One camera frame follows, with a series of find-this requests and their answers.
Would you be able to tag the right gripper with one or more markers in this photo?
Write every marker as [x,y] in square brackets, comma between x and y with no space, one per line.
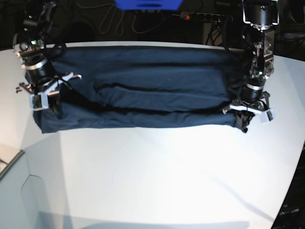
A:
[48,87]

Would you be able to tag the dark navy t-shirt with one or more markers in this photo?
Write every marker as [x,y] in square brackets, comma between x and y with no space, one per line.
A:
[152,87]

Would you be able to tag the black device with label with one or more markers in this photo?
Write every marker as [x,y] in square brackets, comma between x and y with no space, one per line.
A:
[290,218]

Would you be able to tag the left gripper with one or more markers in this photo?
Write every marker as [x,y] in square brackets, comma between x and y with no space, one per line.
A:
[245,104]

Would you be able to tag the blue plastic bin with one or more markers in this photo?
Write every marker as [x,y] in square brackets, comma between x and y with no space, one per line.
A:
[148,4]

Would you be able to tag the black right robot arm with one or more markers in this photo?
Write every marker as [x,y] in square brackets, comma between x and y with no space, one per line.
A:
[30,44]

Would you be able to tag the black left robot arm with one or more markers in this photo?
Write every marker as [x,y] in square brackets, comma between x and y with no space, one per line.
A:
[260,18]

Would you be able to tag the black power strip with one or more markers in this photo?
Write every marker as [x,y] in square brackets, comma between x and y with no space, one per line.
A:
[204,17]

